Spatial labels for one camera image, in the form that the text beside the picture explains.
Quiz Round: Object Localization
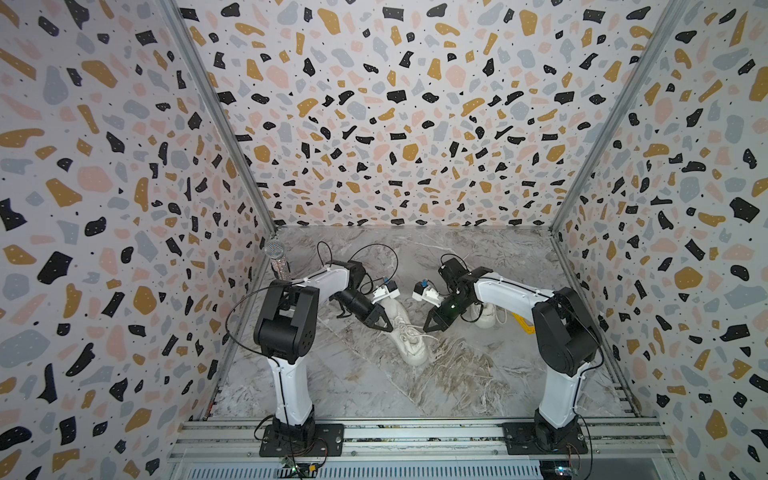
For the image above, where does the white sneaker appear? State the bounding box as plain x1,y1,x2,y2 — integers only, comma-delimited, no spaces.
475,303,507,329
380,298,435,366

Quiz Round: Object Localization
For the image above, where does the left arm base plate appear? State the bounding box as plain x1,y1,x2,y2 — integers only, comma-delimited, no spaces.
259,422,345,458

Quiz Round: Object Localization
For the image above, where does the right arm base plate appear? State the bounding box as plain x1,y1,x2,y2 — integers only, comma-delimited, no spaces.
501,419,589,455

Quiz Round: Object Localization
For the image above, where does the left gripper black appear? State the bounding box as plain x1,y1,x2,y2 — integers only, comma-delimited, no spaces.
332,292,393,332

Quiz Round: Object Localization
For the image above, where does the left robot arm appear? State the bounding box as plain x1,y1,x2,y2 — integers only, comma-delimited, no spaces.
253,260,399,430

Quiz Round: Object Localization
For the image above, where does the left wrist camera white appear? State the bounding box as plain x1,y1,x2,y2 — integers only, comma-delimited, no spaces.
372,280,400,304

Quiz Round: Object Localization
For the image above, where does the aluminium corner post left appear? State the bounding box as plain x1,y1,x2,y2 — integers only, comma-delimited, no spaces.
157,0,278,235

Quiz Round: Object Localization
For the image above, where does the aluminium corner post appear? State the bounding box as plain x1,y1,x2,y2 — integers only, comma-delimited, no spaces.
548,0,691,234
157,0,278,235

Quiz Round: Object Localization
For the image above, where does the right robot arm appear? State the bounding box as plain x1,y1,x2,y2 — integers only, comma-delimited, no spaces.
413,258,601,451

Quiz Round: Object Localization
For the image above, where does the aluminium front rail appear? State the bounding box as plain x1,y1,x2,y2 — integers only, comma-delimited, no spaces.
169,417,673,465

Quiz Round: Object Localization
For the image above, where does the aluminium corner post right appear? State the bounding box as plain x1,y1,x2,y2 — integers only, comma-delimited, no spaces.
548,0,691,234

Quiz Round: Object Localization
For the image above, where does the yellow plastic frame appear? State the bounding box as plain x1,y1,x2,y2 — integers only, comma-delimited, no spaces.
512,313,535,335

